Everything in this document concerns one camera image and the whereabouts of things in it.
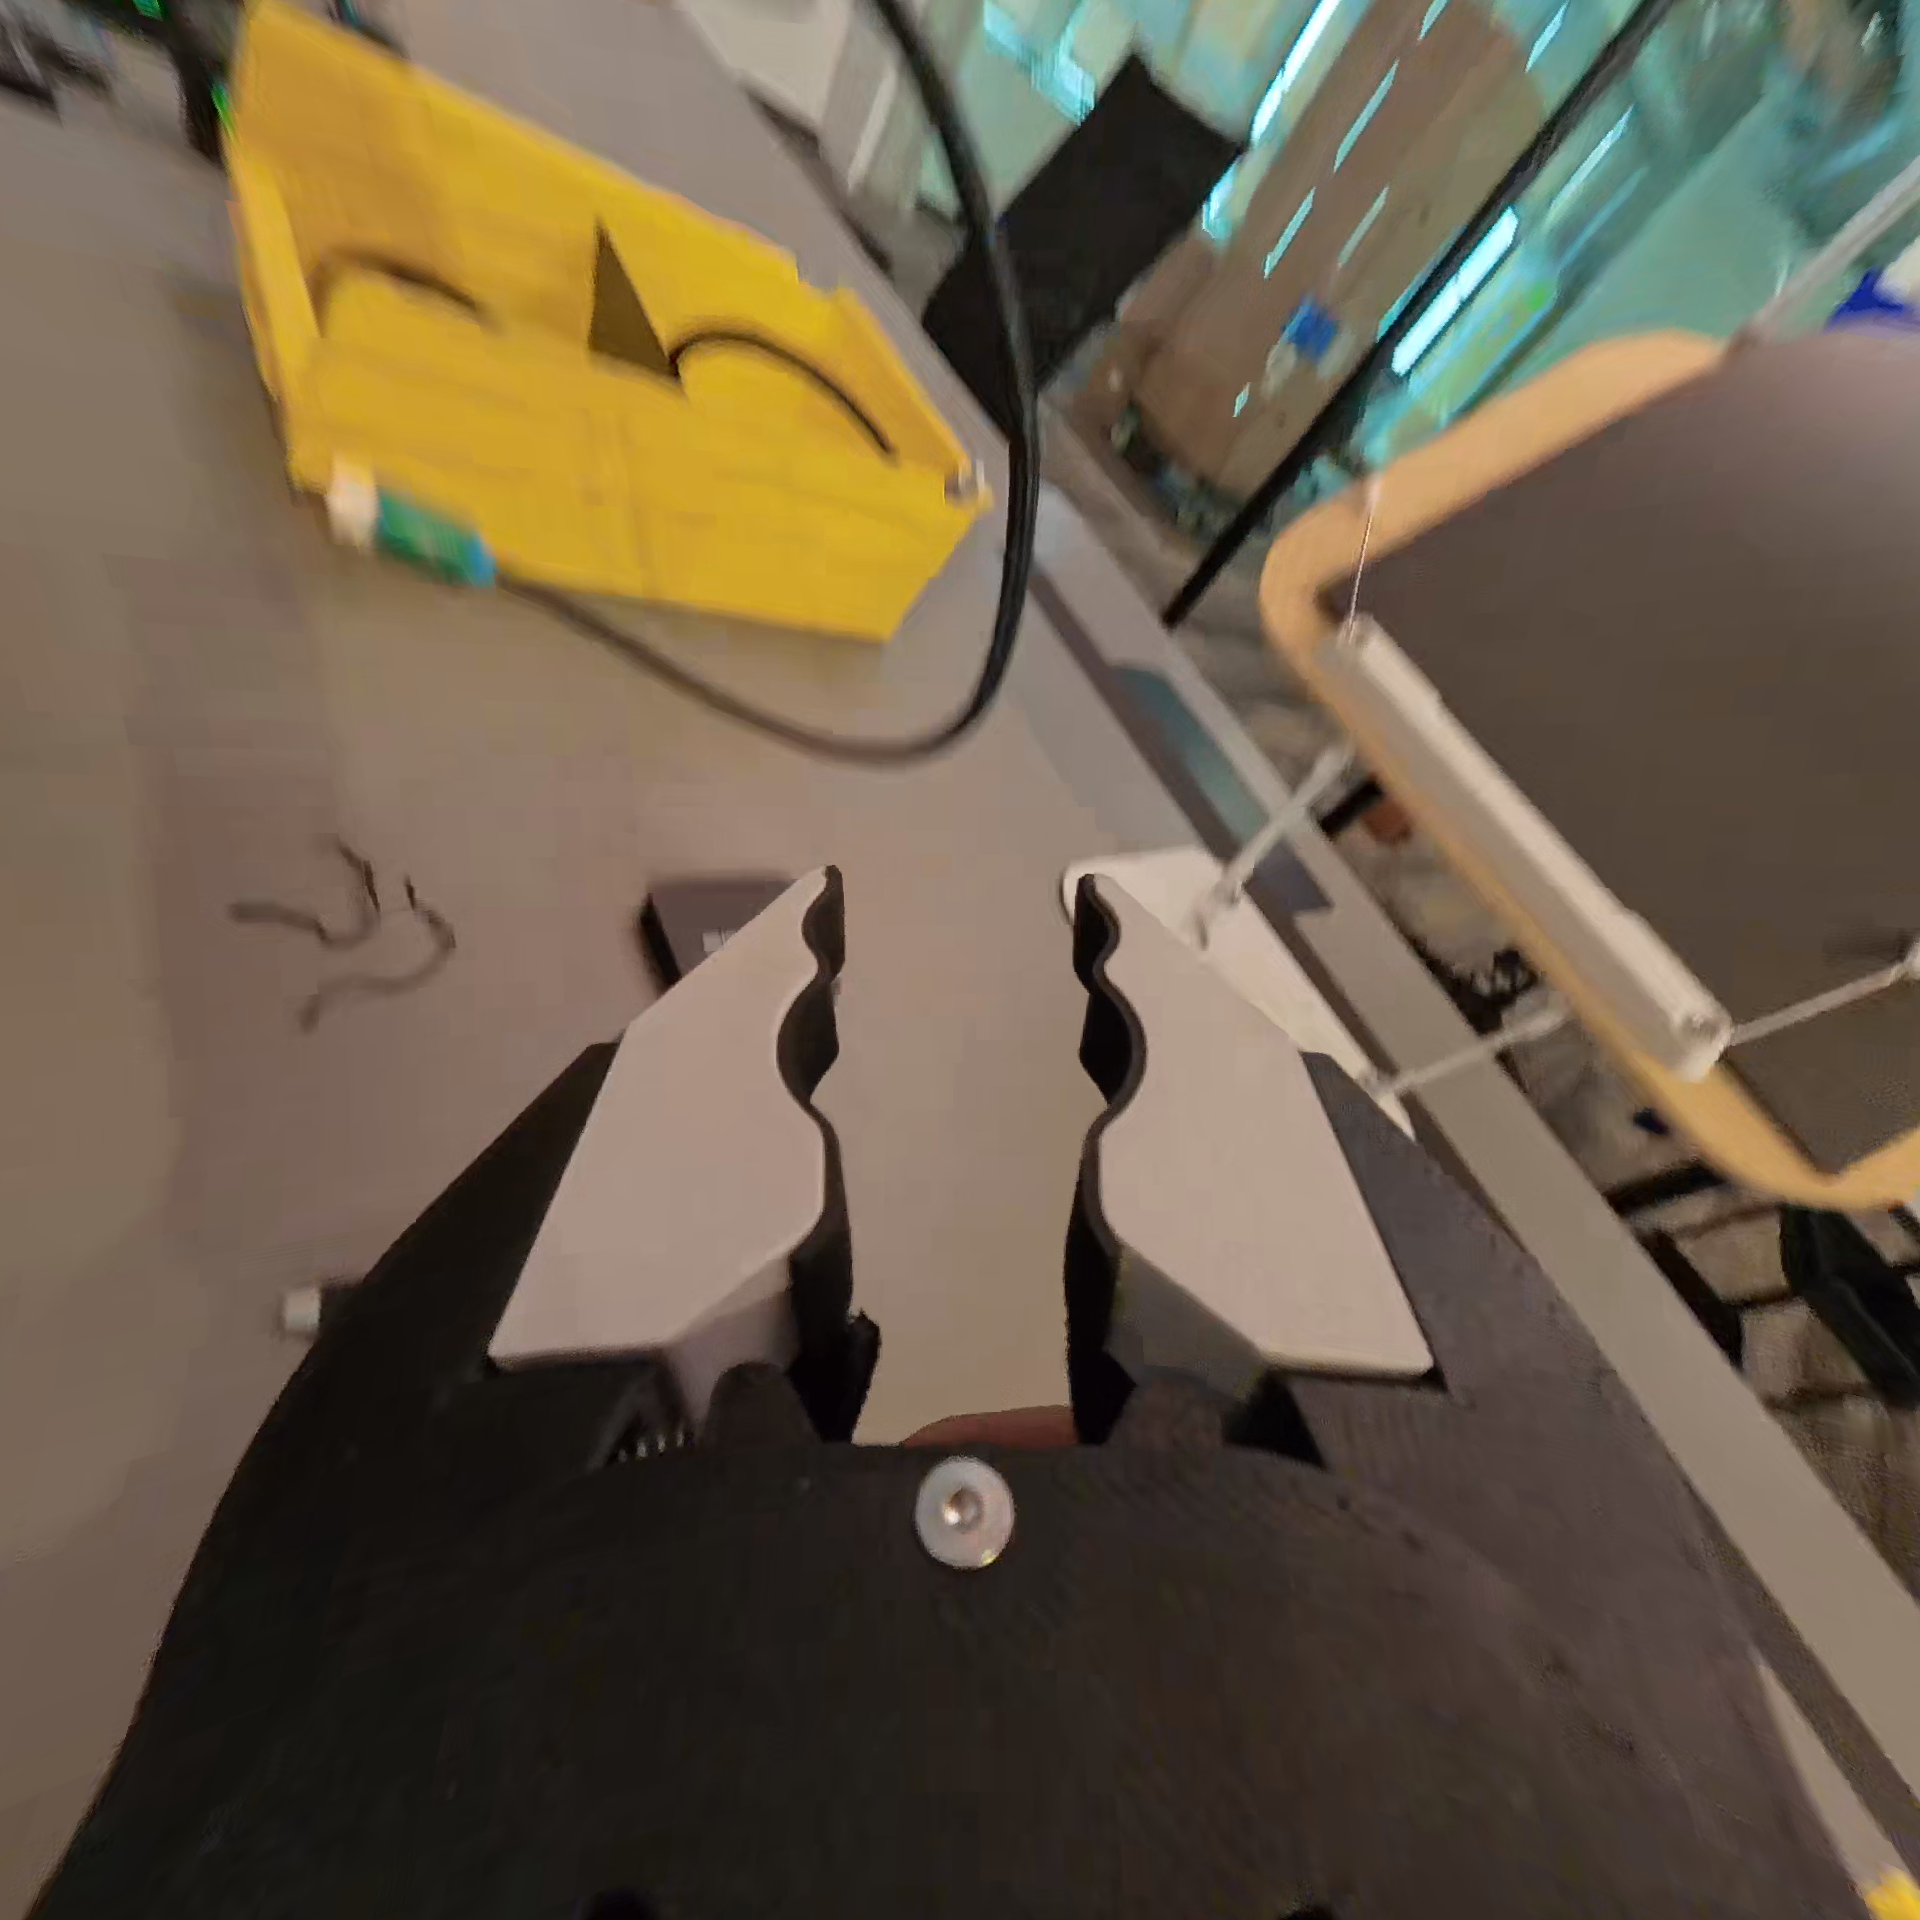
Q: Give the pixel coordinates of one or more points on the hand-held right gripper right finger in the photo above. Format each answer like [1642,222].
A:
[1243,1200]

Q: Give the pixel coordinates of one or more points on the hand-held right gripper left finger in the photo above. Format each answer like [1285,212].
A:
[690,1172]

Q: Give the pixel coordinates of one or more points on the yellow plastic bin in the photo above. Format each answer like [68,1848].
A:
[600,451]

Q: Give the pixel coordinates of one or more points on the dark adapter hub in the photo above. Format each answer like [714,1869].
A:
[705,915]

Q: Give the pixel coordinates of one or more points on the stack of cardboard boxes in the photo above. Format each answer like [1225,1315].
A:
[1275,300]

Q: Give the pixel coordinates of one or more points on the black high-back office chair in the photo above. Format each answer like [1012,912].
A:
[1078,226]

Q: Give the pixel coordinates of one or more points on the blue bin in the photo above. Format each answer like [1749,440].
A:
[1881,294]

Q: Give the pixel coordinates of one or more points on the black device with lit display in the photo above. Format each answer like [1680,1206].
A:
[201,76]

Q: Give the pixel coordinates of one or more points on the black partition post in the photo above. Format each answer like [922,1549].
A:
[1425,317]

